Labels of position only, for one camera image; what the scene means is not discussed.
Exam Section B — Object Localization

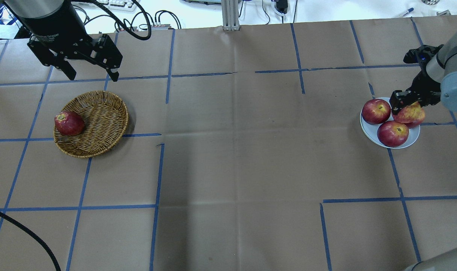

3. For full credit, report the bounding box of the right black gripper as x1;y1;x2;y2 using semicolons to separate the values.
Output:
390;44;444;115

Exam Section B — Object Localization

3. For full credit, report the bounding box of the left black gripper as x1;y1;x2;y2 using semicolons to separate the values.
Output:
14;0;122;82

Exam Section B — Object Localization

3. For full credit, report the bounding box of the yellow-red apple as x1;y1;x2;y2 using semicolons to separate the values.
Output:
392;102;426;129

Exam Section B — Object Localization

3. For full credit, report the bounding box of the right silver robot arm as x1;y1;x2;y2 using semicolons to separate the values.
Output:
390;31;457;116

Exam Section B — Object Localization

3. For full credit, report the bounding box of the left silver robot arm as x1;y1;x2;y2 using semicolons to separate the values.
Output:
0;0;122;82

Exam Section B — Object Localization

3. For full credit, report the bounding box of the red apple on plate left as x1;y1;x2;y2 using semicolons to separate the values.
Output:
361;99;391;125

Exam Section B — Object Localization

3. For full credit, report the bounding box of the red apple on plate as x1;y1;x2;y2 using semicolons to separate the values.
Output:
376;120;410;148
361;99;391;125

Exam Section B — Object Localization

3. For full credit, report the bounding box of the red apple on plate front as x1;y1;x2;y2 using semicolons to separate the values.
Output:
376;120;410;148

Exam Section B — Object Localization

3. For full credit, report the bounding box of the woven wicker basket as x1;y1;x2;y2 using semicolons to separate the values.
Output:
53;90;129;158

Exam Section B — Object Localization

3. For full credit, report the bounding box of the dark red apple in basket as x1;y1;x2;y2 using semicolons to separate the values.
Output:
54;110;85;136

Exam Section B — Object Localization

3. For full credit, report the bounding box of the white keyboard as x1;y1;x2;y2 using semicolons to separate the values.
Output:
72;0;137;12

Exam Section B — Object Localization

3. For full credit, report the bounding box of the blue white pen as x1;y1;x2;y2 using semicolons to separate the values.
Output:
392;7;414;18

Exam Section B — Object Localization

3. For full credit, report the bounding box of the black braided cable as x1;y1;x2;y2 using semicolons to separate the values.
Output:
72;0;152;41

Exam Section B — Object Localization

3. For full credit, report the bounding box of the aluminium frame post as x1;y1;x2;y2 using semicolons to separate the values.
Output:
221;0;240;31

